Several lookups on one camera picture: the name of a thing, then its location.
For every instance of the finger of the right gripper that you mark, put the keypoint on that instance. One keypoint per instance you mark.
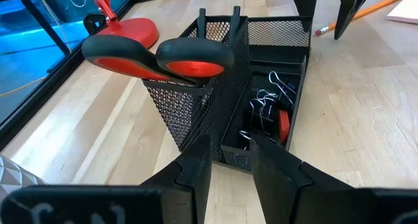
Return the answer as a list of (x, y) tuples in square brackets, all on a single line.
[(305, 2), (347, 5)]

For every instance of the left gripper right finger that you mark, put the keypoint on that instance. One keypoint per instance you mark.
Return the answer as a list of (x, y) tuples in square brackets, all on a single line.
[(277, 185)]

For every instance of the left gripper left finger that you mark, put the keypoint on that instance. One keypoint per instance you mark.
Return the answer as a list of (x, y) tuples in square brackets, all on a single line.
[(192, 185)]

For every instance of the orange pencil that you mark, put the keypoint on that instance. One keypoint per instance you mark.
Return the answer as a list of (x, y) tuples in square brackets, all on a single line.
[(359, 13)]

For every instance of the pink sticky note pad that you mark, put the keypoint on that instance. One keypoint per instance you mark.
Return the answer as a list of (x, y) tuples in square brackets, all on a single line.
[(406, 10)]

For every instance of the red eraser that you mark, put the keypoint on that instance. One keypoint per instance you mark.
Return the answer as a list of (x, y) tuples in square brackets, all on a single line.
[(284, 126)]

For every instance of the small black binder clip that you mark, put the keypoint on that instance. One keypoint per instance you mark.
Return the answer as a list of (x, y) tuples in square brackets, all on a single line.
[(243, 134)]

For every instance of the black mesh desk organizer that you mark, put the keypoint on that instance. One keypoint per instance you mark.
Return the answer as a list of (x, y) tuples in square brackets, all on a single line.
[(183, 113)]

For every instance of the red and black scissors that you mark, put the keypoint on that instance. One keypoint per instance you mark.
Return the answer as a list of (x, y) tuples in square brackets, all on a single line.
[(124, 47)]

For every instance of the red desk lamp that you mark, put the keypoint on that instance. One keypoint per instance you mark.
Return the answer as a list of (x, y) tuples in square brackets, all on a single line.
[(134, 29)]

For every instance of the black diagonal desk leg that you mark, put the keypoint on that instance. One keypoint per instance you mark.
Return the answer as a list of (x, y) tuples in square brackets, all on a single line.
[(45, 25)]

